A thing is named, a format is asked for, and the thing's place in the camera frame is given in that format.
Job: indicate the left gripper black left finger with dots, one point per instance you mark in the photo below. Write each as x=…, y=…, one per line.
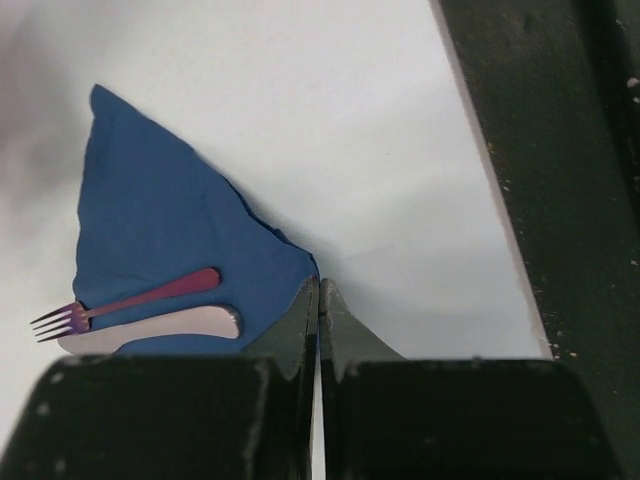
x=243, y=416

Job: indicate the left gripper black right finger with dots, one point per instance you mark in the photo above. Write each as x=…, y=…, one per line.
x=387, y=417

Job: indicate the silver table knife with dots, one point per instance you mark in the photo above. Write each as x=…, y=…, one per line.
x=215, y=321

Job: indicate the purple iridescent fork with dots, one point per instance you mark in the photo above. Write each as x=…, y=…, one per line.
x=76, y=319

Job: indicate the dark blue paper napkin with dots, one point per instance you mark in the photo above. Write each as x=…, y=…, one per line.
x=151, y=210

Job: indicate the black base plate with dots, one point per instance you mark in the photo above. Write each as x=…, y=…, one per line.
x=555, y=89

